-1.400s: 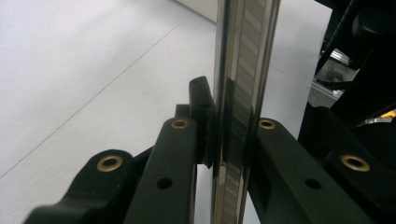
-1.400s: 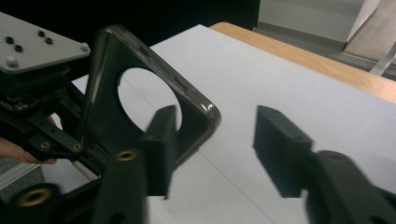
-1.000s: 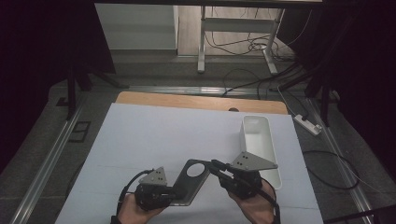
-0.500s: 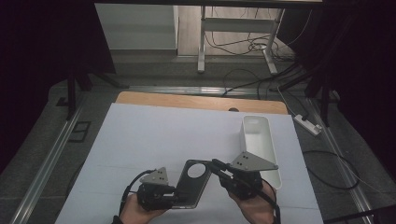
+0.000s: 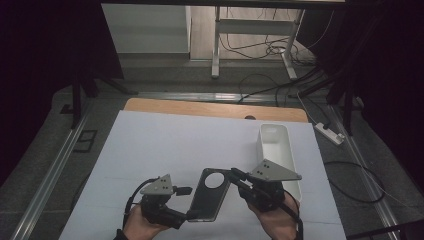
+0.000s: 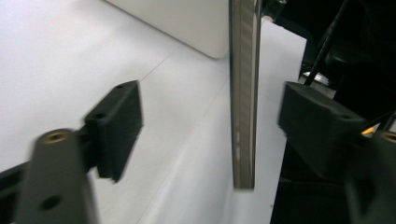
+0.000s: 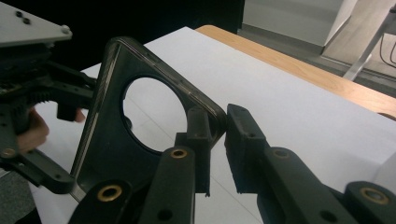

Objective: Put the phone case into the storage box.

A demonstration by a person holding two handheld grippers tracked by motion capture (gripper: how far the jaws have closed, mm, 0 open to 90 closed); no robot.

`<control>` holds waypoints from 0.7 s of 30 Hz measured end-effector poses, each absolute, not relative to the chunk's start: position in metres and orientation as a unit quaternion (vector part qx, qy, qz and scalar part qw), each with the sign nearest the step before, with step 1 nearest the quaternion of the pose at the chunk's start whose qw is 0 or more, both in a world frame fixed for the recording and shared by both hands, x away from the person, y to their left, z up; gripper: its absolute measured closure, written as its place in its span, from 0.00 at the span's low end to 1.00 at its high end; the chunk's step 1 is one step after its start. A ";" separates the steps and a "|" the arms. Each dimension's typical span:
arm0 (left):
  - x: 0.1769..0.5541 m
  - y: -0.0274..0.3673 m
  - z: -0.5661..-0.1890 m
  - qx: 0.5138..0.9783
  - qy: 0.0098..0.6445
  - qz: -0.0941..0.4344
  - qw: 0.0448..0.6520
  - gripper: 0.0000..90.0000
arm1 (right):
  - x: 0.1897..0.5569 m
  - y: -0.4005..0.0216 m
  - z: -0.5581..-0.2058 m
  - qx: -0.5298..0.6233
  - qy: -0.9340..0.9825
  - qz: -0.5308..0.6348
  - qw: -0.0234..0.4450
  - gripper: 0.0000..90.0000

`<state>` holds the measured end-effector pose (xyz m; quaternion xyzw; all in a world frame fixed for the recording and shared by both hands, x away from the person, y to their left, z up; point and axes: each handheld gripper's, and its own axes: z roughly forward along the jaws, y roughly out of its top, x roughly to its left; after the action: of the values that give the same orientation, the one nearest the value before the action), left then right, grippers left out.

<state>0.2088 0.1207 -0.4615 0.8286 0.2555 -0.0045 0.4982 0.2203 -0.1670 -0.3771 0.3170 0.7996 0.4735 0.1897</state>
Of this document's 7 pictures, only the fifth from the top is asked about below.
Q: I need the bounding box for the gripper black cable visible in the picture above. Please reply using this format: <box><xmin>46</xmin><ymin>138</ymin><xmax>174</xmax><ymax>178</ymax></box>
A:
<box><xmin>281</xmin><ymin>189</ymin><xmax>305</xmax><ymax>240</ymax></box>
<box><xmin>122</xmin><ymin>177</ymin><xmax>161</xmax><ymax>231</ymax></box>

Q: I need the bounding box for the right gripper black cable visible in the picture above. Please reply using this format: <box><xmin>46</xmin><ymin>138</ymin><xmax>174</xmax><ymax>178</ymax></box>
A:
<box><xmin>281</xmin><ymin>189</ymin><xmax>305</xmax><ymax>240</ymax></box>

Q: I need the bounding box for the white paper sheet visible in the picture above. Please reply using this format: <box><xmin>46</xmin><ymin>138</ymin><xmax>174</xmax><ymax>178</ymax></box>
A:
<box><xmin>57</xmin><ymin>110</ymin><xmax>348</xmax><ymax>240</ymax></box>

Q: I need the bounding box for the dark curtain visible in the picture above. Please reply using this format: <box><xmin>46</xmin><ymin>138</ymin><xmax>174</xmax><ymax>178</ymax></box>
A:
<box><xmin>295</xmin><ymin>0</ymin><xmax>424</xmax><ymax>194</ymax></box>
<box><xmin>0</xmin><ymin>0</ymin><xmax>125</xmax><ymax>188</ymax></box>

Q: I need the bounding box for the white plastic bin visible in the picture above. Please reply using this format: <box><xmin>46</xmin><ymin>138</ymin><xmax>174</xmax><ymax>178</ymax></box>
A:
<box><xmin>256</xmin><ymin>123</ymin><xmax>303</xmax><ymax>203</ymax></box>

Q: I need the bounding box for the thin white cable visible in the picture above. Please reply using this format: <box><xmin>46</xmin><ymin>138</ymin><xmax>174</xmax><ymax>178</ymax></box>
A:
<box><xmin>295</xmin><ymin>92</ymin><xmax>322</xmax><ymax>127</ymax></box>

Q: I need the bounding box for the metal floor rail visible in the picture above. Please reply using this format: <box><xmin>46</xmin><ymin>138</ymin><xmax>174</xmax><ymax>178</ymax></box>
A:
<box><xmin>329</xmin><ymin>105</ymin><xmax>401</xmax><ymax>240</ymax></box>
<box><xmin>135</xmin><ymin>91</ymin><xmax>278</xmax><ymax>104</ymax></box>
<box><xmin>9</xmin><ymin>114</ymin><xmax>88</xmax><ymax>240</ymax></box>

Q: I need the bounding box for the person's right hand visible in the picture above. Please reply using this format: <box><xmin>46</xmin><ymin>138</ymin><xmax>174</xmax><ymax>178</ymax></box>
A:
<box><xmin>247</xmin><ymin>192</ymin><xmax>301</xmax><ymax>240</ymax></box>

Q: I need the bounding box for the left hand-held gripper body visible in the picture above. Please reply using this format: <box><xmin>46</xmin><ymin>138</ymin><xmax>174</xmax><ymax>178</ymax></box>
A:
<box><xmin>139</xmin><ymin>173</ymin><xmax>188</xmax><ymax>230</ymax></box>

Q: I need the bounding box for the person's left hand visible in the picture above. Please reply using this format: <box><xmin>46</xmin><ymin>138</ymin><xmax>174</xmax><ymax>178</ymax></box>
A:
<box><xmin>122</xmin><ymin>203</ymin><xmax>172</xmax><ymax>240</ymax></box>

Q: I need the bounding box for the black looped floor cable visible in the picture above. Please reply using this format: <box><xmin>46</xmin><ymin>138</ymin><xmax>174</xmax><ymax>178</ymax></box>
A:
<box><xmin>324</xmin><ymin>161</ymin><xmax>387</xmax><ymax>205</ymax></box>

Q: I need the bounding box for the tangle of black cables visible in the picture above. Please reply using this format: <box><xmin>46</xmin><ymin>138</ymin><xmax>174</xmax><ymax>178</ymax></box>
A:
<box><xmin>219</xmin><ymin>33</ymin><xmax>318</xmax><ymax>68</ymax></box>

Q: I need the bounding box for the black stand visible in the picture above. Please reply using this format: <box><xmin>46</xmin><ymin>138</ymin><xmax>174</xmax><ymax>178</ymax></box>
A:
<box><xmin>288</xmin><ymin>64</ymin><xmax>365</xmax><ymax>137</ymax></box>
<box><xmin>59</xmin><ymin>64</ymin><xmax>139</xmax><ymax>130</ymax></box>

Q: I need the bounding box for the white power strip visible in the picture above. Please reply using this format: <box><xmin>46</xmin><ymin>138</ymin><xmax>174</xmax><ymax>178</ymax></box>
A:
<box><xmin>314</xmin><ymin>122</ymin><xmax>346</xmax><ymax>146</ymax></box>

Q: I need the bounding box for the white desk frame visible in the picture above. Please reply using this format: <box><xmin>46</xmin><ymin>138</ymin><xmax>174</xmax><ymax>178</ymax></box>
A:
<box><xmin>211</xmin><ymin>6</ymin><xmax>306</xmax><ymax>81</ymax></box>

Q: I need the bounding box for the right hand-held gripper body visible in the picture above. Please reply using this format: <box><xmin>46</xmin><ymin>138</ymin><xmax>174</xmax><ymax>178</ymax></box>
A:
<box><xmin>237</xmin><ymin>158</ymin><xmax>303</xmax><ymax>213</ymax></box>

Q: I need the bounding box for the dark phone case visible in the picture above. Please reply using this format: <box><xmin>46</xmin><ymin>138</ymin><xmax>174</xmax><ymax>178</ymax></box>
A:
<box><xmin>185</xmin><ymin>167</ymin><xmax>233</xmax><ymax>223</ymax></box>

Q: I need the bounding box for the black bar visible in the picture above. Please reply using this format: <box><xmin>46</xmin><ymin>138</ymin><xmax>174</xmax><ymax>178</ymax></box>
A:
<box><xmin>346</xmin><ymin>217</ymin><xmax>424</xmax><ymax>240</ymax></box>

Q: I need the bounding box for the white cabinet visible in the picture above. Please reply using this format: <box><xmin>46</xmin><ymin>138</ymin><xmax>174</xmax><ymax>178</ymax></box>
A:
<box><xmin>101</xmin><ymin>3</ymin><xmax>193</xmax><ymax>55</ymax></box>

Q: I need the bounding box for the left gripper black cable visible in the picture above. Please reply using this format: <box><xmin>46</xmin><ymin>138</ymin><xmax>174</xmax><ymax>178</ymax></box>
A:
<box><xmin>122</xmin><ymin>177</ymin><xmax>161</xmax><ymax>231</ymax></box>

